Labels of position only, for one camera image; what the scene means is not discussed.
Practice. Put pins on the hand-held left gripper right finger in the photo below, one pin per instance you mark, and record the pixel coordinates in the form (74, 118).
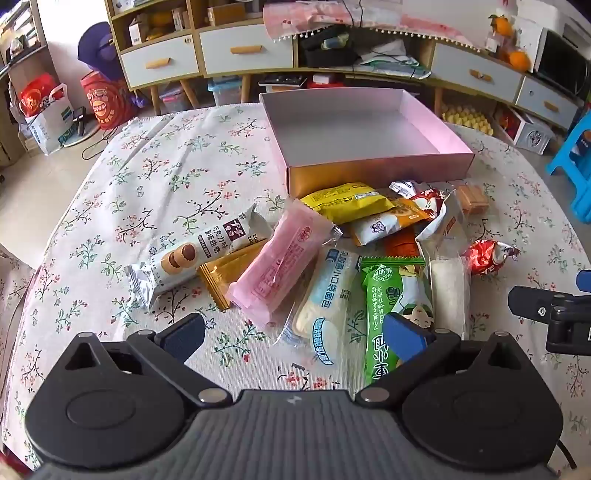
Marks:
(406, 337)

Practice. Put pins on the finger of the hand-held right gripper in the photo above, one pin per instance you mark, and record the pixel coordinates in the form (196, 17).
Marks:
(584, 281)
(545, 302)

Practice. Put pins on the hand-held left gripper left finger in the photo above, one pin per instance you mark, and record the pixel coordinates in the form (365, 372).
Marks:
(182, 337)

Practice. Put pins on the green snack packet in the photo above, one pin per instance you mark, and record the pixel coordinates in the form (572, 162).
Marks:
(392, 286)

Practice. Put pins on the clear rice cracker packet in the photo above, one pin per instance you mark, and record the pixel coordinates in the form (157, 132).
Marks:
(449, 290)

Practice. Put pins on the golden wafer packet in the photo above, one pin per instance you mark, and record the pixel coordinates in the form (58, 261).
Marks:
(219, 277)

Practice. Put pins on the red foil snack packet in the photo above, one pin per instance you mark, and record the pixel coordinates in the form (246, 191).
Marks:
(485, 258)

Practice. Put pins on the silver cookie packet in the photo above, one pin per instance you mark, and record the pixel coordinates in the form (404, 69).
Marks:
(194, 254)

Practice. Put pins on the white bread packet blue print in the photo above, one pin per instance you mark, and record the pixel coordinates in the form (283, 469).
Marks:
(323, 300)

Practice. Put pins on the orange-red snack packet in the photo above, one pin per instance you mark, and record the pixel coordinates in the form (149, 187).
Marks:
(402, 244)

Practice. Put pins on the white and orange snack packet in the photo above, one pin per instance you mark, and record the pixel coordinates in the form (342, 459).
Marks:
(378, 228)

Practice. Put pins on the cream white snack packet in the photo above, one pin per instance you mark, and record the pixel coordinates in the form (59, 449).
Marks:
(443, 226)

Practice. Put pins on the pink snack packet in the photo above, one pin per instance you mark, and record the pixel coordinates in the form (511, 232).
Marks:
(281, 263)

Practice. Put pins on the small brown snack box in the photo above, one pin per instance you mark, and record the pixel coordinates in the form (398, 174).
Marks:
(472, 198)

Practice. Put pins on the red and white candy packet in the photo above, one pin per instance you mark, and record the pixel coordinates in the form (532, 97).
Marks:
(422, 198)

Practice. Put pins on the yellow snack packet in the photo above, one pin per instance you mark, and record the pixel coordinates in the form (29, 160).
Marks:
(344, 201)

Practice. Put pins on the pink cardboard box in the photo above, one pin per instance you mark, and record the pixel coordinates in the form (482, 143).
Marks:
(369, 134)

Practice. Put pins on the blue plastic stool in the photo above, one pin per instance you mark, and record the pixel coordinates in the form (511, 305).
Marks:
(570, 152)

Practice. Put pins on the white printed box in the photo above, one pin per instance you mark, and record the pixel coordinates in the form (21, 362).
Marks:
(533, 136)

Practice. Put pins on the floral tablecloth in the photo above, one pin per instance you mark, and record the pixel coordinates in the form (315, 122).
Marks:
(152, 184)

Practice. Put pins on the white cabinet drawer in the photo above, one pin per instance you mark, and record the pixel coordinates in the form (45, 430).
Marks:
(157, 60)
(475, 74)
(547, 104)
(247, 48)

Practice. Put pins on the yellow egg tray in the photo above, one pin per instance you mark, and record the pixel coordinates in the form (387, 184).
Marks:
(466, 120)

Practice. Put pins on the white microwave oven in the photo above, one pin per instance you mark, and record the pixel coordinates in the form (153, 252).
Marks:
(558, 64)

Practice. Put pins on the orange fruit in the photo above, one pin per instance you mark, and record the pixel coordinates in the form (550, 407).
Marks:
(519, 60)
(503, 26)

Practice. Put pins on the clear plastic storage box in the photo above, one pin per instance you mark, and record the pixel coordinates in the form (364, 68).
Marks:
(226, 92)
(174, 98)

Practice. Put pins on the red round gift bag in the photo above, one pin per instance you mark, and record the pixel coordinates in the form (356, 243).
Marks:
(106, 104)

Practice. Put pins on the white shopping bag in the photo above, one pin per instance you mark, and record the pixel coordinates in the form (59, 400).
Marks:
(48, 127)

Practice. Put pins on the pile of papers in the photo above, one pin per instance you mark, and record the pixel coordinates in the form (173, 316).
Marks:
(392, 57)

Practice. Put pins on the red plastic bag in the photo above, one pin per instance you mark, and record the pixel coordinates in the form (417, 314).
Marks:
(37, 97)

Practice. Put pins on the black storage box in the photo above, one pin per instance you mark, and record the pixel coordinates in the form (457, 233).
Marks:
(328, 48)

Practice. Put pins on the purple round fan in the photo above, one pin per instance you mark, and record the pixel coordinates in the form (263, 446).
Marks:
(99, 46)

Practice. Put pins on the wooden desk shelf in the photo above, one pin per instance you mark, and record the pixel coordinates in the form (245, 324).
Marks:
(18, 69)

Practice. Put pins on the wooden cabinet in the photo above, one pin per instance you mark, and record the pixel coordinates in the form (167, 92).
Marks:
(114, 27)

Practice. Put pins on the small cardboard box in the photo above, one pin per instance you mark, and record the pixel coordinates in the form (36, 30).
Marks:
(228, 14)

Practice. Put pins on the pink patterned cloth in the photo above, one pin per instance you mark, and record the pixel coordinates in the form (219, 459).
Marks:
(323, 14)

